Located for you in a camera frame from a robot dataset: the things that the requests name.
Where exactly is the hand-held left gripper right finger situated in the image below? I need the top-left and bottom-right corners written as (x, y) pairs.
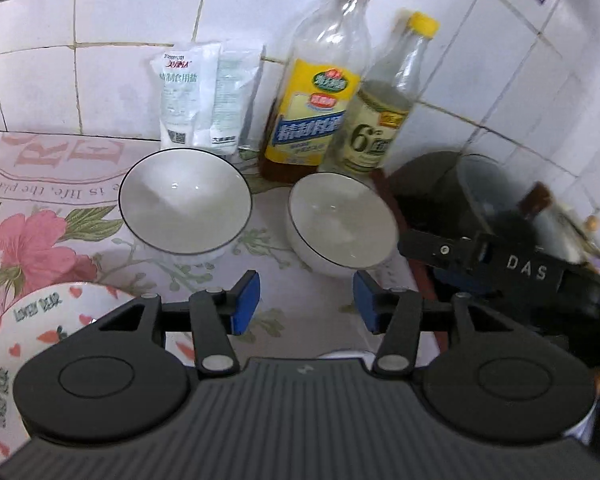
top-left (352, 270), bottom-right (519, 376)

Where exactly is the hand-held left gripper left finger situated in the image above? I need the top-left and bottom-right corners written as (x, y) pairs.
top-left (97, 270), bottom-right (261, 379)

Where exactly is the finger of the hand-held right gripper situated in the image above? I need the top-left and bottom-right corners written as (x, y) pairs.
top-left (397, 229), bottom-right (487, 282)

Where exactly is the white bowl with dark rim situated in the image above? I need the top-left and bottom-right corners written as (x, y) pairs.
top-left (118, 147), bottom-right (254, 262)
top-left (287, 172), bottom-right (401, 279)
top-left (319, 349), bottom-right (597, 445)

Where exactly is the pink heart patterned plate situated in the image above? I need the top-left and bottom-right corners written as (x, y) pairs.
top-left (0, 281), bottom-right (197, 467)

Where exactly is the black cooking pot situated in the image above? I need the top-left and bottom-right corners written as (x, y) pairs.
top-left (389, 152), bottom-right (600, 273)

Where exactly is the glass pot lid brown knob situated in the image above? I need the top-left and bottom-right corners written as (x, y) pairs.
top-left (454, 154), bottom-right (600, 267)

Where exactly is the small bottle with yellow cap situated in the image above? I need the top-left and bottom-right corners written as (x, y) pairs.
top-left (319, 10), bottom-right (441, 177)

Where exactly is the large bottle with yellow label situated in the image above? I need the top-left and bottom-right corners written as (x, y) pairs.
top-left (256, 0), bottom-right (377, 184)

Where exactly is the white salt bag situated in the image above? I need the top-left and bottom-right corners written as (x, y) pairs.
top-left (211, 41), bottom-right (267, 157)
top-left (149, 42), bottom-right (222, 152)

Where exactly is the floral tablecloth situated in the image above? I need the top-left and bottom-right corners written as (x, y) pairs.
top-left (0, 129), bottom-right (423, 362)

